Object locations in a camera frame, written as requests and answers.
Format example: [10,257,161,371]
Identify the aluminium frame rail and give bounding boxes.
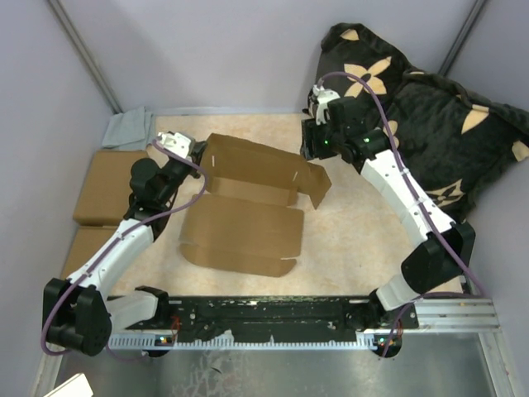
[107,299,499,357]

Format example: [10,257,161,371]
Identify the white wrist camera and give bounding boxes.
[156,132,196,158]
[308,84,341,125]

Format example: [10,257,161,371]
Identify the grey folded cloth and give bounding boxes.
[102,107,155,151]

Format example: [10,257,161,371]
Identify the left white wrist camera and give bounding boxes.
[156,132,196,158]

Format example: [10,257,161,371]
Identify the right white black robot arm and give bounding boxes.
[300,91,475,331]

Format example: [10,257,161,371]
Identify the brown cardboard box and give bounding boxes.
[179,134,331,277]

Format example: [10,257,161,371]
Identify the black floral plush cushion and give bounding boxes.
[317,23,528,221]

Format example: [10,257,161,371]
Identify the white object at bottom corner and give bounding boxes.
[45,373,93,397]

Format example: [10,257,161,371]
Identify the upper folded cardboard box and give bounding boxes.
[73,150,148,226]

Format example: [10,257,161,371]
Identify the folded cardboard box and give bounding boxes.
[60,226,117,280]
[73,150,148,226]

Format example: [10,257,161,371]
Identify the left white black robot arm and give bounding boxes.
[40,132,208,356]

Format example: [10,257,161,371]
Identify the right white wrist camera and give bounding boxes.
[308,84,341,125]

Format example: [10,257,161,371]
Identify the lower folded cardboard box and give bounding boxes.
[60,226,117,280]

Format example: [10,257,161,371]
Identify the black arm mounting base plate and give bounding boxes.
[129,295,400,342]

